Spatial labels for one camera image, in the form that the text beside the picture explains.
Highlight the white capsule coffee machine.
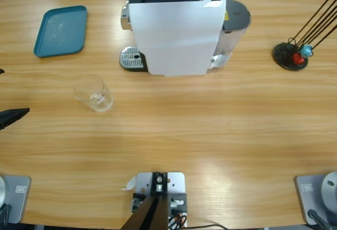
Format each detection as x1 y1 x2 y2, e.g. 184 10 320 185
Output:
120 0 252 77

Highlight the blue coffee capsule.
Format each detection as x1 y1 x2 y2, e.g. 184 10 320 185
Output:
301 44 314 58

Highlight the black base cable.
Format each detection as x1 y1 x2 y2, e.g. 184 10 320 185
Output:
307 208 334 230
0 204 13 224

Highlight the white mount block dark post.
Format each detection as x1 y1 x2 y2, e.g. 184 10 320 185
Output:
121 171 189 230

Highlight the arm grey base plate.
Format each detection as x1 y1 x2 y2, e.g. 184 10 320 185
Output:
294 171 337 227
0 174 32 225

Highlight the white tape scrap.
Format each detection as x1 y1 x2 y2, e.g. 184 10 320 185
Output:
121 176 137 192

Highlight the clear drinking glass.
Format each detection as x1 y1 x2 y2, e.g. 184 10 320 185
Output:
73 75 114 113

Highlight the red coffee capsule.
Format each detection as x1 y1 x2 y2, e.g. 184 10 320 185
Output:
292 52 306 65

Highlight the teal plastic tray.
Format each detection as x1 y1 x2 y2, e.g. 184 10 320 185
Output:
33 5 88 58

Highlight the black mount cable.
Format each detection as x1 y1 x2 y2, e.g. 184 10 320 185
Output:
187 223 230 230

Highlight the black capsule holder with rods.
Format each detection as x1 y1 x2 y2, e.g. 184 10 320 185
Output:
272 0 337 72

